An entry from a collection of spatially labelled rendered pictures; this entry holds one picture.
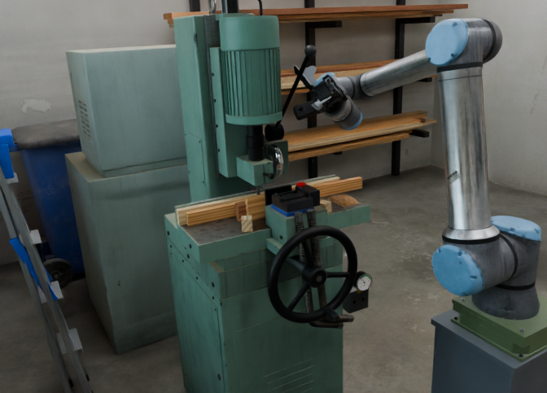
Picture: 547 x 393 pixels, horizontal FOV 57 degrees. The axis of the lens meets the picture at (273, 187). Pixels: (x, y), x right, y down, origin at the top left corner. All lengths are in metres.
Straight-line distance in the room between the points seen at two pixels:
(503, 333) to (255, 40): 1.09
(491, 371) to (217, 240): 0.89
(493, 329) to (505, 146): 3.45
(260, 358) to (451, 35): 1.11
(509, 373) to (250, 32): 1.21
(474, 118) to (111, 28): 2.81
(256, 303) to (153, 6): 2.67
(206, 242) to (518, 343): 0.92
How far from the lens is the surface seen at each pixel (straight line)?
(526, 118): 4.83
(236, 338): 1.62
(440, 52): 1.41
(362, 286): 1.71
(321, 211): 1.47
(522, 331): 1.62
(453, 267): 1.46
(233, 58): 1.50
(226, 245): 1.46
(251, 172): 1.58
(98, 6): 3.73
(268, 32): 1.49
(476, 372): 1.73
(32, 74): 3.66
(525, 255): 1.59
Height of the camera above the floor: 1.47
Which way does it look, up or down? 18 degrees down
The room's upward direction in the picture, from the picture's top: 3 degrees counter-clockwise
